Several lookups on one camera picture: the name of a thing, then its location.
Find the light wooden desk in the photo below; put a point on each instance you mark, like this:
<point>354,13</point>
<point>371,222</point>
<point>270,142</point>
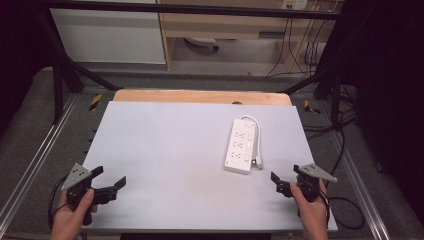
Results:
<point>226,26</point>

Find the white cabinet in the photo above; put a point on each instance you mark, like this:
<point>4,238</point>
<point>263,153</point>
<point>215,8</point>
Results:
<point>106,36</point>

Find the person's right hand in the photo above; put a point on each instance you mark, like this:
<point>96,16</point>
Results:
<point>313,216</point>

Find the white wall socket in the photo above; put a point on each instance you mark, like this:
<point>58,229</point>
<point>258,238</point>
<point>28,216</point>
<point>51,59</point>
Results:
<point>295,4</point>

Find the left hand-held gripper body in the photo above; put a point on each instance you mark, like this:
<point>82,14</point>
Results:
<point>76,176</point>

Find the wooden board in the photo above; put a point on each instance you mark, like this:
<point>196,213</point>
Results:
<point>200,97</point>

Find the white device under desk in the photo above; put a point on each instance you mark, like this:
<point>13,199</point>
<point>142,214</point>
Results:
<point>201,41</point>

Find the black curtain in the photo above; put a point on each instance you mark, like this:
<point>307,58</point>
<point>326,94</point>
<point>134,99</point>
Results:
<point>390,83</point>
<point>20,50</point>

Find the black metal frame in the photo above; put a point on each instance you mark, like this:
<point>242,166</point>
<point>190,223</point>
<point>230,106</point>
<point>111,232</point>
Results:
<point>186,9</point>

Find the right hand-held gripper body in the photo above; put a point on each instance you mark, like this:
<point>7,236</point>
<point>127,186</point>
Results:
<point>315,172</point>

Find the yellow black tape strip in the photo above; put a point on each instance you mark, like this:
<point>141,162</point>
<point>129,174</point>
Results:
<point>310,107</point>
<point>95,102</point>

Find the aluminium rail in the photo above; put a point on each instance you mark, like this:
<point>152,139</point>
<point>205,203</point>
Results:
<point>358,186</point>
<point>36,156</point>

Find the white power strip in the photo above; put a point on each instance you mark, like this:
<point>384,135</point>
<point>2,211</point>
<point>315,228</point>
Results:
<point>238,146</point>

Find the person's left hand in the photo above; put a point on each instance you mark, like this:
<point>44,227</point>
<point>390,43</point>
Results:
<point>68,223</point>

